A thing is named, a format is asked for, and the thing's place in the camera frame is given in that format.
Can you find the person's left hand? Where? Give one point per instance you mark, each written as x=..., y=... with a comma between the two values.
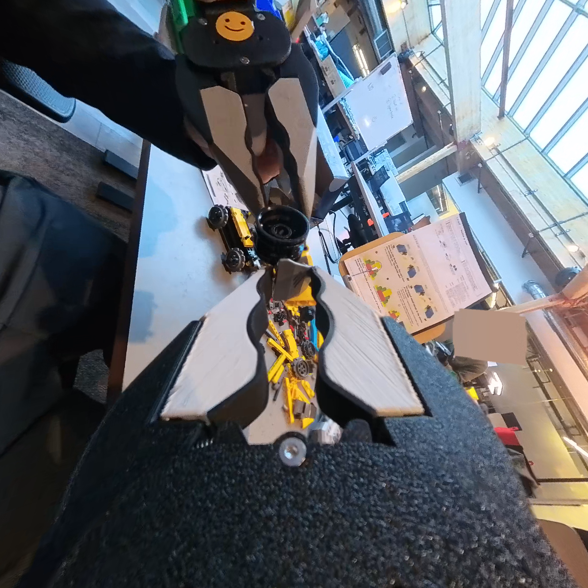
x=271, y=160

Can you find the black rectangular block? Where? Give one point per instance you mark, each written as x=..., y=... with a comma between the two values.
x=115, y=196
x=120, y=164

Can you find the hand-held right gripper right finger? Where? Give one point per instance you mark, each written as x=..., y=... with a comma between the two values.
x=367, y=367

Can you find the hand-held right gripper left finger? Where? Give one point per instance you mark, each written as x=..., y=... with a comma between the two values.
x=220, y=363

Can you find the green storage bin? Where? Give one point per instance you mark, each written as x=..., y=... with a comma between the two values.
x=180, y=13

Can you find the yellow black wheel brick assembly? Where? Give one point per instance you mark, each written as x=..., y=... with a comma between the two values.
x=280, y=229

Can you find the white printed paper sheet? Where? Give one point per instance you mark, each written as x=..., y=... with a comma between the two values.
x=220, y=188

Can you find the yellow toy vehicle partly built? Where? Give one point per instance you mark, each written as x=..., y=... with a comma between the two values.
x=239, y=229

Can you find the whiteboard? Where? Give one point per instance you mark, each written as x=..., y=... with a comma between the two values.
x=376, y=103

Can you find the black office chair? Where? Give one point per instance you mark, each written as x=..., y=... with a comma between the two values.
x=36, y=92

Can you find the person's dark clothed body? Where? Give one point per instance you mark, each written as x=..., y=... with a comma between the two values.
x=46, y=275

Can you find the person's left forearm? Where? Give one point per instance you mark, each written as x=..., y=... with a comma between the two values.
x=92, y=59

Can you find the colour printed instruction sheet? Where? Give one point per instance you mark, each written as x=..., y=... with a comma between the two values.
x=436, y=271

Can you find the pile of toy building bricks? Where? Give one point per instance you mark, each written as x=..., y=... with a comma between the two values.
x=289, y=349

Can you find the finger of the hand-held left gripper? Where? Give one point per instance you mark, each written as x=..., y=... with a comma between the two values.
x=301, y=133
x=225, y=128

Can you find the blue storage bin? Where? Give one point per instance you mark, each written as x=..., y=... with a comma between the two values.
x=268, y=5

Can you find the grey desk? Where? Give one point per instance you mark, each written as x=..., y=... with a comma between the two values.
x=183, y=252

